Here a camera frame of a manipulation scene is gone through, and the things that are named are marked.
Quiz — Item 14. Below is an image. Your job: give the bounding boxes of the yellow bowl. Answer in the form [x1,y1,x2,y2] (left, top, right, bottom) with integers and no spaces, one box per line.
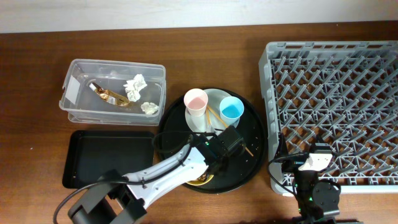
[187,174,214,186]

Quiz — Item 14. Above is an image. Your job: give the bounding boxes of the blue cup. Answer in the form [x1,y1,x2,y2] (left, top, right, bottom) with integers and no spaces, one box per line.
[219,96,244,125]

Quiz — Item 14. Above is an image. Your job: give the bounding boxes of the pink cup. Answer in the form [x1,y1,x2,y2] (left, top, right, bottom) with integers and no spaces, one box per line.
[183,88,208,117]

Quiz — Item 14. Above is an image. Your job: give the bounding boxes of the small white tissue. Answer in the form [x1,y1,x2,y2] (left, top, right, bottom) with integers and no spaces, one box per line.
[141,102,159,114]

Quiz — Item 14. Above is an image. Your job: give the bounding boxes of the large white tissue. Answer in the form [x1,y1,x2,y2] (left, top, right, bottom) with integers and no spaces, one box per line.
[123,74,147,102]

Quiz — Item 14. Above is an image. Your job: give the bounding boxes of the gold snack wrapper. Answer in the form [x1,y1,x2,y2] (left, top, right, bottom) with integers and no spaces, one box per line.
[88,82,130,107]

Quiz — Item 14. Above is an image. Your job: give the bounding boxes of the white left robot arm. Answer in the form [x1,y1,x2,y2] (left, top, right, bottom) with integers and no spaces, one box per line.
[60,126,246,224]

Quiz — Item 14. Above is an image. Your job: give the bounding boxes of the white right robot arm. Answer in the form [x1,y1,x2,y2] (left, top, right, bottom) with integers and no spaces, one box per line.
[282,142,341,223]

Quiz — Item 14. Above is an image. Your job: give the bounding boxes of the grey dishwasher rack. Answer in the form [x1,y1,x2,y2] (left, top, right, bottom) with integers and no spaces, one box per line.
[259,40,397,194]

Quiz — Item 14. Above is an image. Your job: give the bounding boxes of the clear plastic waste bin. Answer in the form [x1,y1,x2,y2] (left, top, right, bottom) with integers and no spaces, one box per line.
[59,59,166,126]

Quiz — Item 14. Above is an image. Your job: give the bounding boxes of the light grey plate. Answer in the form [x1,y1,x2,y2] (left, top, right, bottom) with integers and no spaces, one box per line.
[185,88,240,135]

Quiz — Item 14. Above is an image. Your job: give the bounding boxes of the right wooden chopstick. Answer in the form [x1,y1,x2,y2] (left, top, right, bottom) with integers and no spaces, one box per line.
[206,105,254,157]

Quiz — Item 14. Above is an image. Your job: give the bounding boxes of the wooden chopstick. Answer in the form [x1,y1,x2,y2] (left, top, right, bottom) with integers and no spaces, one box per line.
[206,105,254,157]
[205,109,211,126]

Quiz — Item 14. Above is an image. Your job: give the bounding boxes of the left wooden chopstick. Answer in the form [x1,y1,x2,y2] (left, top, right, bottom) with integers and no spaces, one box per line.
[205,109,211,126]

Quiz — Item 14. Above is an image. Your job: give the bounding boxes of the round black serving tray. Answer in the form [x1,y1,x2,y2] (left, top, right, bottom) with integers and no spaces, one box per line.
[159,89,268,194]

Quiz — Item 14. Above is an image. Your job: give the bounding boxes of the black rectangular tray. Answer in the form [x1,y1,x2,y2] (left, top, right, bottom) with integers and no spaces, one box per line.
[62,130,154,189]

